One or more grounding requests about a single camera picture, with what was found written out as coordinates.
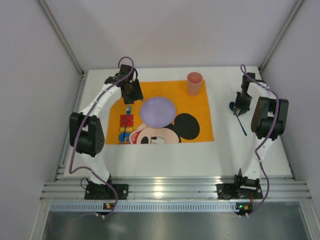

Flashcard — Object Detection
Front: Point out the blue plastic spoon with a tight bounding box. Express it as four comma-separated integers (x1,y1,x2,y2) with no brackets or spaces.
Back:
228,101,248,136

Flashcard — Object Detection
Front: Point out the blue plastic fork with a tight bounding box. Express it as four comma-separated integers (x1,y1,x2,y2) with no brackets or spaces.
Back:
123,105,132,140

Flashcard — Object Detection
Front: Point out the lilac plastic plate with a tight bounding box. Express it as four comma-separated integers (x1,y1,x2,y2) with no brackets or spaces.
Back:
139,96,177,129

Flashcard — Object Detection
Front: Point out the pink plastic cup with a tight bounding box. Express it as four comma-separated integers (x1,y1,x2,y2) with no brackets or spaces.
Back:
186,72,203,96

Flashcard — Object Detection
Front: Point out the orange Mickey Mouse cloth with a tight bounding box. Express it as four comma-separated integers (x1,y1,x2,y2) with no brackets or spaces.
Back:
105,80,214,145

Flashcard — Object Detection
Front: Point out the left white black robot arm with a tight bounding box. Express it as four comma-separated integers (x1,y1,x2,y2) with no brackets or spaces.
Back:
68,64,144,185

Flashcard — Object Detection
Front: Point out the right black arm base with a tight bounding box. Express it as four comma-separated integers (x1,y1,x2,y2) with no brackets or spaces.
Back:
216,183,264,200

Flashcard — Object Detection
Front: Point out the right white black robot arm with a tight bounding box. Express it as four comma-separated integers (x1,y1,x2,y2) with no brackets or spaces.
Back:
229,72,289,181

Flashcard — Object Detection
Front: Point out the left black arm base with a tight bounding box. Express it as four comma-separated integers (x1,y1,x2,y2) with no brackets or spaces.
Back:
84,182,129,200

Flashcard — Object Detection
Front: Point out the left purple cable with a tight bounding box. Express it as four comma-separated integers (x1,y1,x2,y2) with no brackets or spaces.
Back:
68,56,136,221

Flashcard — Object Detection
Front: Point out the aluminium mounting rail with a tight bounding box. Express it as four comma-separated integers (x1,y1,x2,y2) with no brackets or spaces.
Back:
40,176,312,202

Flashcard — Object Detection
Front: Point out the slotted grey cable duct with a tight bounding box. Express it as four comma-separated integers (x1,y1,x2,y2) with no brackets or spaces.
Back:
50,201,252,213

